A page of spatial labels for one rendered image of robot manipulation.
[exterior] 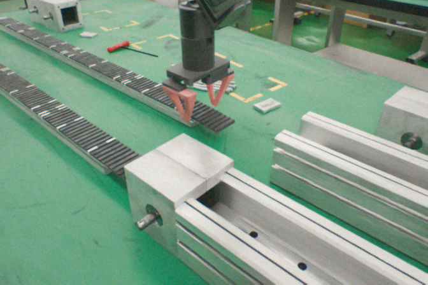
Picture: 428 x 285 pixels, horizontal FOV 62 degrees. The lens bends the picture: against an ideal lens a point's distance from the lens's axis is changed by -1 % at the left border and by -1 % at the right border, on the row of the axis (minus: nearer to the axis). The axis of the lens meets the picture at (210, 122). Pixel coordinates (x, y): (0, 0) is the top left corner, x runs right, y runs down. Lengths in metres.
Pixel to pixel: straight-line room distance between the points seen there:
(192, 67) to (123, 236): 0.29
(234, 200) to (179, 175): 0.07
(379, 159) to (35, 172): 0.52
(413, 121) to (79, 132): 0.53
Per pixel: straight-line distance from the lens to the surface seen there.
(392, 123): 0.64
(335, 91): 0.86
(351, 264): 0.39
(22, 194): 0.60
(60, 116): 0.71
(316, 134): 0.57
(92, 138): 0.62
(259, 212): 0.42
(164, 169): 0.43
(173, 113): 0.71
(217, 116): 0.66
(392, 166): 0.54
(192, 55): 0.60
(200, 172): 0.43
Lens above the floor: 1.14
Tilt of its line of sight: 32 degrees down
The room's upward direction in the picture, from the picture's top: straight up
